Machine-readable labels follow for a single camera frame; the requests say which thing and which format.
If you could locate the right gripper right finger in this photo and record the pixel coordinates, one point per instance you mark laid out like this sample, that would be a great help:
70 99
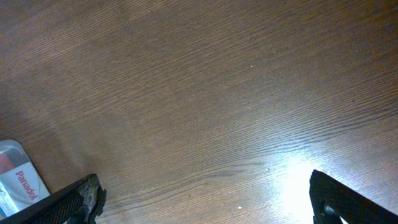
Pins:
334 202

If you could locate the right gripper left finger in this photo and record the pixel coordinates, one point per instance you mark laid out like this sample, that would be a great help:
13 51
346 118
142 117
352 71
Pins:
79 203

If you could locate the white Panadol box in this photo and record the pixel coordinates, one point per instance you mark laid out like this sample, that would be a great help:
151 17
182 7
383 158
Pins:
21 187

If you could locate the clear plastic container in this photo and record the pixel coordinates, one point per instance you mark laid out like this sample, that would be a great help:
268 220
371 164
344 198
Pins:
15 152

